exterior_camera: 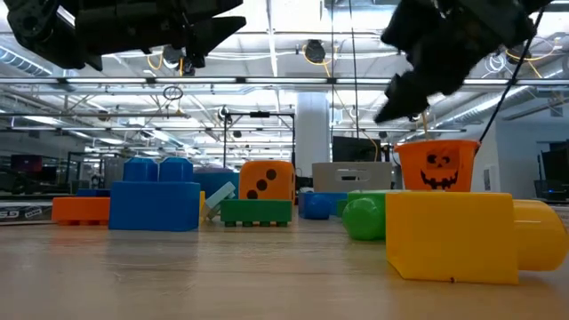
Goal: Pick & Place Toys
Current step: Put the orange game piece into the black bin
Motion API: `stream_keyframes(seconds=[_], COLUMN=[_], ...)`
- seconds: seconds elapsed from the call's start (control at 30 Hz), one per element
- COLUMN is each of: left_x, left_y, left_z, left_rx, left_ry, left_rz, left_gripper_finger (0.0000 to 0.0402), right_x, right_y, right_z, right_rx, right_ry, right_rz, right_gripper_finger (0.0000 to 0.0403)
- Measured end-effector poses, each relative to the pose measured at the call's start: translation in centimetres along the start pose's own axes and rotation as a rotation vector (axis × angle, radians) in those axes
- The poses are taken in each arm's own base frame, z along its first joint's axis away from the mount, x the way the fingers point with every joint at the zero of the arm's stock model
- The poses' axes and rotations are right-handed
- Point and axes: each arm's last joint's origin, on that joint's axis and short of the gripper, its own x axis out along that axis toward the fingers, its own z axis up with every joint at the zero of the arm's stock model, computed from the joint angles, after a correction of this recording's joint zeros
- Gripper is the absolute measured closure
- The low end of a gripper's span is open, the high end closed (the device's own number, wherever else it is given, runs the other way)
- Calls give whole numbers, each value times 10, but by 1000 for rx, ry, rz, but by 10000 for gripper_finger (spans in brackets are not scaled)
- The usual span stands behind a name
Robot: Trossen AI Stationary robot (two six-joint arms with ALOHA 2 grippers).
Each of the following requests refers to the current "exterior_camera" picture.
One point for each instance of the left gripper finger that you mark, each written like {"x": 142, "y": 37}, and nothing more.
{"x": 209, "y": 33}
{"x": 204, "y": 5}

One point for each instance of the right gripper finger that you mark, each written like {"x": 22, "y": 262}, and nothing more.
{"x": 406, "y": 95}

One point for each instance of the purple foam die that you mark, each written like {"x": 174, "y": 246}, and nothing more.
{"x": 215, "y": 170}

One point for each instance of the orange foam die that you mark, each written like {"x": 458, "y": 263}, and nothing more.
{"x": 266, "y": 178}

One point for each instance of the teal brick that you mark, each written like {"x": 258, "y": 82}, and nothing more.
{"x": 220, "y": 197}

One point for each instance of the blue two-stud toy block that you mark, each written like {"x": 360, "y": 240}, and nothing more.
{"x": 153, "y": 206}

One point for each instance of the dark green brick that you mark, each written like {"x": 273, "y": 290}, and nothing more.
{"x": 255, "y": 211}

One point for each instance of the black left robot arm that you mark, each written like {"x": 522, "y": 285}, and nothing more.
{"x": 35, "y": 31}

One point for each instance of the black hanging hoop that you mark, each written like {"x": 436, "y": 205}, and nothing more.
{"x": 164, "y": 92}

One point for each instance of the black monitor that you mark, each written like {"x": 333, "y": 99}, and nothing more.
{"x": 555, "y": 164}
{"x": 355, "y": 149}

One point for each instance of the orange pumpkin face bucket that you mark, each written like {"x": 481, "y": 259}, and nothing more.
{"x": 438, "y": 169}

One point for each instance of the white square pillar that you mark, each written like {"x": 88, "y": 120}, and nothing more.
{"x": 313, "y": 129}

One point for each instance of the light grey plastic bin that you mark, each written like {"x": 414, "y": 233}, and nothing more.
{"x": 324, "y": 178}

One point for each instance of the green toy block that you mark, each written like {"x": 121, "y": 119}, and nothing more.
{"x": 362, "y": 220}

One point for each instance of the smoky grey translucent bin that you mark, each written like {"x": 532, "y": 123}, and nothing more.
{"x": 113, "y": 173}

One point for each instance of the small blue brick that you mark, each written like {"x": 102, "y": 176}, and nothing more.
{"x": 93, "y": 193}

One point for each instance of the orange-red flat brick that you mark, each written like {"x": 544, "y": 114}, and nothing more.
{"x": 80, "y": 210}

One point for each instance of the black and white card deck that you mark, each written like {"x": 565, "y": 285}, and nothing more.
{"x": 22, "y": 213}

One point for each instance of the black gantry frame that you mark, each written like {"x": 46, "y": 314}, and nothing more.
{"x": 260, "y": 114}

